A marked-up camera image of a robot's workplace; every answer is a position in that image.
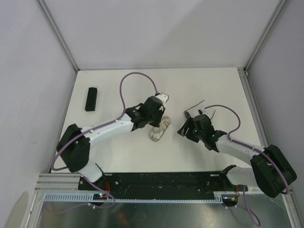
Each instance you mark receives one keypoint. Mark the thin metal frame sunglasses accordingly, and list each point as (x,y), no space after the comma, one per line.
(193,111)

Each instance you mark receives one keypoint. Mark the patterned glasses case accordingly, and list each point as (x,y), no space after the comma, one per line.
(156,133)

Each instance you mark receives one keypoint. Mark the left aluminium corner post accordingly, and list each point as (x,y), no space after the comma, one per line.
(57,33)

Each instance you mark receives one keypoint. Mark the white slotted cable duct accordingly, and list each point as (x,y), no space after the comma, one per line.
(96,197)

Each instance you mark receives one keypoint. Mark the aluminium corner post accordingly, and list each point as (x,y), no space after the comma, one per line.
(57,33)
(274,19)

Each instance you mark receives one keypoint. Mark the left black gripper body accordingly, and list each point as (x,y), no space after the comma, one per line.
(154,120)

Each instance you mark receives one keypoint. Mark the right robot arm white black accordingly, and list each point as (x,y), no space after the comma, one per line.
(269,169)

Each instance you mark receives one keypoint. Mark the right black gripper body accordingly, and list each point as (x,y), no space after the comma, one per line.
(192,134)

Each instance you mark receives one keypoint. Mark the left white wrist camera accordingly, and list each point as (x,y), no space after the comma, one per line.
(163,97)

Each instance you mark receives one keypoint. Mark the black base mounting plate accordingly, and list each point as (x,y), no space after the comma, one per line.
(166,192)

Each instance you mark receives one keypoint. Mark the right aluminium corner post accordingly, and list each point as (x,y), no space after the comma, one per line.
(274,19)

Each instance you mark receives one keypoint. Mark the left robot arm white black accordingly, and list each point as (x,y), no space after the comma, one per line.
(75,145)

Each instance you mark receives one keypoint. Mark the black rectangular glasses case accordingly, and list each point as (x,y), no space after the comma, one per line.
(91,99)

